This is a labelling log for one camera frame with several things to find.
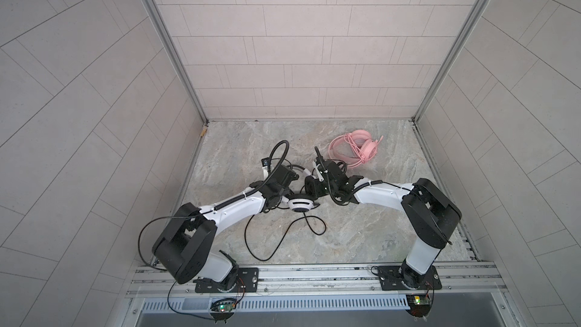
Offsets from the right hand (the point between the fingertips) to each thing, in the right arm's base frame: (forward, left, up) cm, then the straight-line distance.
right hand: (310, 187), depth 90 cm
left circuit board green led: (-37, +28, +1) cm, 46 cm away
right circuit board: (-40, -30, -5) cm, 50 cm away
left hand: (+2, +10, +3) cm, 11 cm away
